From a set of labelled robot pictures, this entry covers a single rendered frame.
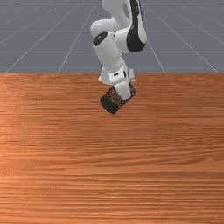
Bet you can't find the dark mesh basket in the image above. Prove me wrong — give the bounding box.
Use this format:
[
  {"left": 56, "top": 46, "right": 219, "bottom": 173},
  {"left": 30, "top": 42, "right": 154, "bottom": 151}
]
[{"left": 99, "top": 82, "right": 137, "bottom": 115}]

